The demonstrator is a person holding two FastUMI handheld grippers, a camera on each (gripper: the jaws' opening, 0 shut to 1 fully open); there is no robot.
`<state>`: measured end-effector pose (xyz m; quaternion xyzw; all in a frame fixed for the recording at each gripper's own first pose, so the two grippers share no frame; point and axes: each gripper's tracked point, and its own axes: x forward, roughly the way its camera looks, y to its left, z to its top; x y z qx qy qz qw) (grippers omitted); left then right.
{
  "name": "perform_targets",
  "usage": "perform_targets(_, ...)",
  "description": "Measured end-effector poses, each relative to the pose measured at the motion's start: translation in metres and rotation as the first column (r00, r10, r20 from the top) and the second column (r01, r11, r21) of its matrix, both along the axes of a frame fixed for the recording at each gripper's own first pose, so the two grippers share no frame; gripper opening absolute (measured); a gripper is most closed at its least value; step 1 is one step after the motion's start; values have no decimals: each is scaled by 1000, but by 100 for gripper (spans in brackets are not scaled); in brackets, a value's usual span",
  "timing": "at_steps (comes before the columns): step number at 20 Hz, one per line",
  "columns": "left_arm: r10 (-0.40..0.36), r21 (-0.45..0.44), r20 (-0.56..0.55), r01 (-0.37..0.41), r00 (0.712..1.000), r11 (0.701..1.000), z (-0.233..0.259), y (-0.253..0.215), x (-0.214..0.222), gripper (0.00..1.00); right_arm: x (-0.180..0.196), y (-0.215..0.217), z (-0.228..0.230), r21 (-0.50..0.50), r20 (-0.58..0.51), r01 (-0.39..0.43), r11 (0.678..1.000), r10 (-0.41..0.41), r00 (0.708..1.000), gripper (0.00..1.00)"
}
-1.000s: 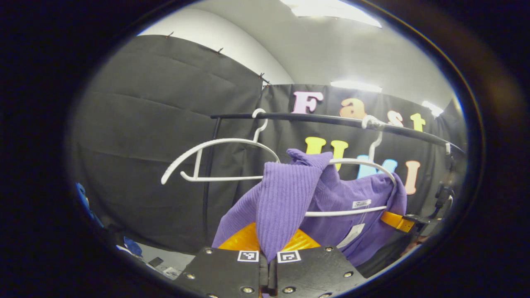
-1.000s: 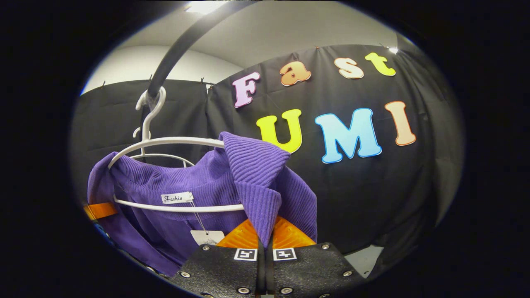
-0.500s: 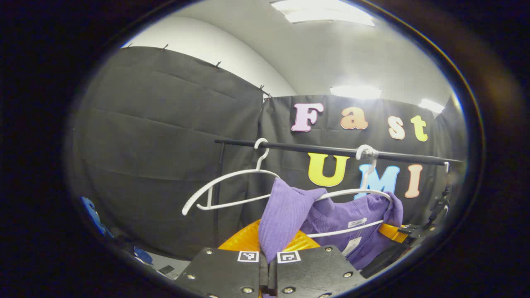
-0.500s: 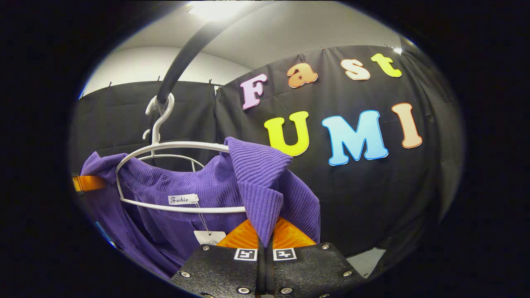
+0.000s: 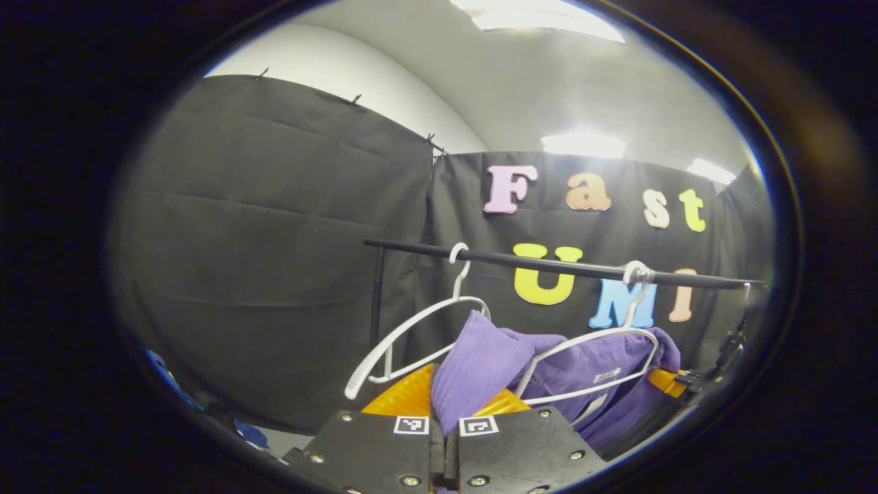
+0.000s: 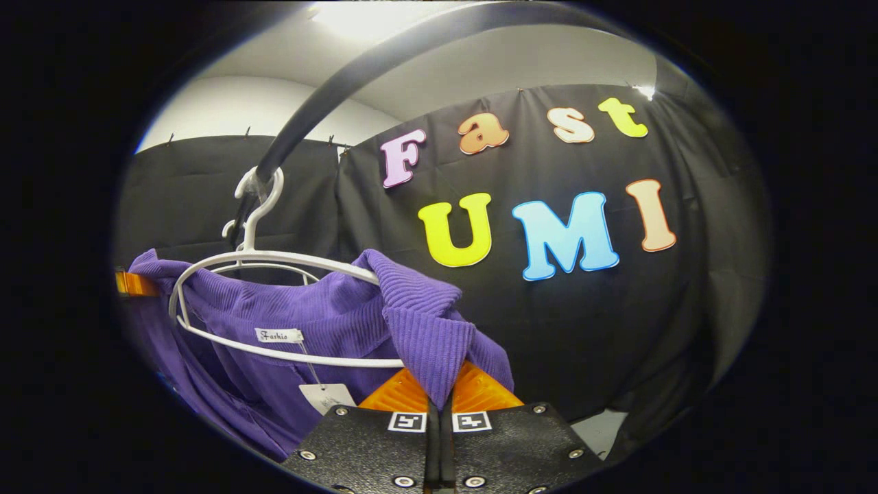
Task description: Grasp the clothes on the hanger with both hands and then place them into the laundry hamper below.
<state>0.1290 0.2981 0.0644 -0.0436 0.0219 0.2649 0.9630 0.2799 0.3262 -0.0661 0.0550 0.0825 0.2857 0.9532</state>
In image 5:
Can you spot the large ceiling light panel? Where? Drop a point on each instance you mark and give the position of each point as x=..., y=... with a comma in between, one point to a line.
x=542, y=17

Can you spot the white clothes hanger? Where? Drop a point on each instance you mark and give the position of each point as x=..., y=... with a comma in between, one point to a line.
x=411, y=326
x=583, y=339

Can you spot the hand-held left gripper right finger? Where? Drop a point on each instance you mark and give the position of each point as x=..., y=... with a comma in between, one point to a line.
x=521, y=449

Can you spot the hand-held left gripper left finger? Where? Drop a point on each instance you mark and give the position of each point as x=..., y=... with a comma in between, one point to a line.
x=370, y=453

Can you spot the blue cloth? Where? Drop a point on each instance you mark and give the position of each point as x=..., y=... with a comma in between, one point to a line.
x=250, y=433

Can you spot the black backdrop cloth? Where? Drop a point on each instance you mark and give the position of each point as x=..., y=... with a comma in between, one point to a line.
x=274, y=240

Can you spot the black clothes rack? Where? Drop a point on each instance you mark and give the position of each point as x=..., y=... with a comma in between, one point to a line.
x=494, y=257

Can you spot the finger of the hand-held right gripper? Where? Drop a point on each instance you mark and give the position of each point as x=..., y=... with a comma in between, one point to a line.
x=667, y=383

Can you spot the purple knit cardigan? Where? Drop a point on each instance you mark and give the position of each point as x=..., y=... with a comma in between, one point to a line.
x=480, y=357

